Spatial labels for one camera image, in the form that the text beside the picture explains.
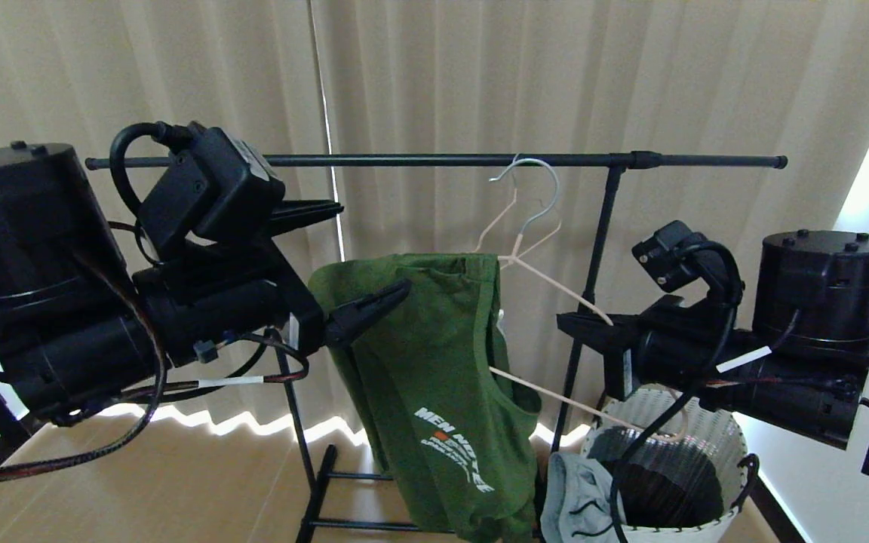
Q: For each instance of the black clothes rack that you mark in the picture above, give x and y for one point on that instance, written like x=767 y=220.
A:
x=404 y=160

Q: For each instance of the pale grey shorts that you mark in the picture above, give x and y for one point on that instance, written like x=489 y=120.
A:
x=570 y=498

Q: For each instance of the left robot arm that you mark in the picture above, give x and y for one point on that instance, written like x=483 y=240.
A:
x=19 y=219

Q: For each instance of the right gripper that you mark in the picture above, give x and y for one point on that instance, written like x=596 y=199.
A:
x=668 y=362

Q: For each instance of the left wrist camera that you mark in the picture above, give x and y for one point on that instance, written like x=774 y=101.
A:
x=216 y=188

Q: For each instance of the white laundry basket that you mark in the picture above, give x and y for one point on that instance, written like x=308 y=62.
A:
x=713 y=445

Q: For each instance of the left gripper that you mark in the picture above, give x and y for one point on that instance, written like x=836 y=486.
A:
x=208 y=317

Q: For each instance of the beige curtain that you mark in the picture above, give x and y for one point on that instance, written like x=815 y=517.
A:
x=442 y=75

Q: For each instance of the green sleeveless shirt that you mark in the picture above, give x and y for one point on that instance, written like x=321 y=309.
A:
x=419 y=377

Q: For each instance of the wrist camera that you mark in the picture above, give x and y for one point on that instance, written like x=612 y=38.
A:
x=216 y=188
x=664 y=253

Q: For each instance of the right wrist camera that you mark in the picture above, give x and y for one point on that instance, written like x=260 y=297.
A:
x=664 y=253

